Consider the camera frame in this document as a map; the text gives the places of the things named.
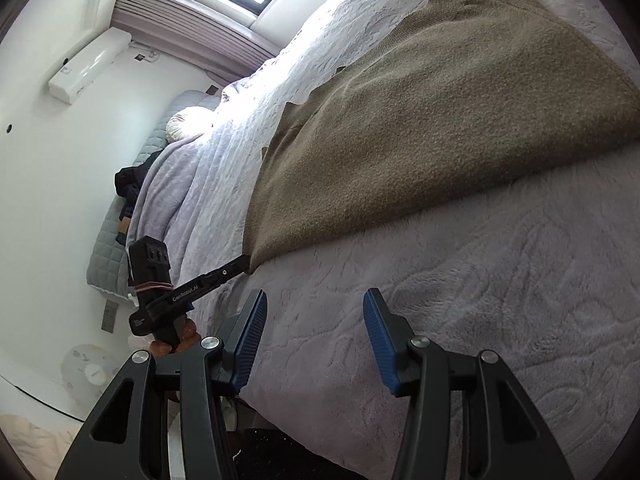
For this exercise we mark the white air conditioner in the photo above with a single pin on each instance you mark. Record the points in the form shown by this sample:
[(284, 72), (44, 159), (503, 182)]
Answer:
[(90, 67)]

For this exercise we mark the person's left hand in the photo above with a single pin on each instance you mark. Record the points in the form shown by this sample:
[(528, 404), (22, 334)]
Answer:
[(190, 331)]

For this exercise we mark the wall power outlet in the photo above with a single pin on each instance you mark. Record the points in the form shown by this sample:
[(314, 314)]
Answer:
[(145, 56)]

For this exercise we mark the brown knit sweater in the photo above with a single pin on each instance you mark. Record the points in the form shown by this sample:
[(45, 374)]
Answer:
[(410, 130)]

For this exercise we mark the lavender embossed bedspread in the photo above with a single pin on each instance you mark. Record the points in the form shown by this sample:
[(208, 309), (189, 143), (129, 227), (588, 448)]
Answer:
[(450, 320)]

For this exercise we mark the cream cloth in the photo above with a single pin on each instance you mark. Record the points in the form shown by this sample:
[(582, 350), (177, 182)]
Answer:
[(35, 445)]

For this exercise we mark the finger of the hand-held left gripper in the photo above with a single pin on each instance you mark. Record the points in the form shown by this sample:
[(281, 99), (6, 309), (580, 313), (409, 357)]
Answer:
[(230, 269)]

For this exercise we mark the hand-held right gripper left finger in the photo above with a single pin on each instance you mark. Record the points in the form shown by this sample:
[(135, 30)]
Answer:
[(247, 345)]

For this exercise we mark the grey quilted headboard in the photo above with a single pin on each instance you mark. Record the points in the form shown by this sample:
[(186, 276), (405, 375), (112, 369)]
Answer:
[(110, 255)]

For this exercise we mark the dark clothes pile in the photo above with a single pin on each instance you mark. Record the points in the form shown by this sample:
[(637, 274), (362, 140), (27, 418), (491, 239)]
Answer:
[(132, 180)]

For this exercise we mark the white round fan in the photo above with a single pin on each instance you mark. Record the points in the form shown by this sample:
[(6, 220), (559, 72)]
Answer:
[(90, 371)]

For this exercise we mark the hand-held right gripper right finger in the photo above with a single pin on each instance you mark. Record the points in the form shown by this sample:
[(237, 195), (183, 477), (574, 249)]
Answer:
[(377, 345)]

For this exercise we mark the grey wall socket plate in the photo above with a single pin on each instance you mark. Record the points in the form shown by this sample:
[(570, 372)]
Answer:
[(110, 317)]

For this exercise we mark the round cream pillow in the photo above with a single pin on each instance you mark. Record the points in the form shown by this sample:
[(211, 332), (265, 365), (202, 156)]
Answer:
[(190, 122)]

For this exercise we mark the lavender fleece blanket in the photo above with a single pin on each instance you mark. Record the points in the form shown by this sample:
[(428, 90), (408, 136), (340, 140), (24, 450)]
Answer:
[(165, 190)]

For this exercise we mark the mauve pleated curtain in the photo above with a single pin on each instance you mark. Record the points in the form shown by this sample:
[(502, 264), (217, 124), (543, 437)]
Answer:
[(195, 35)]

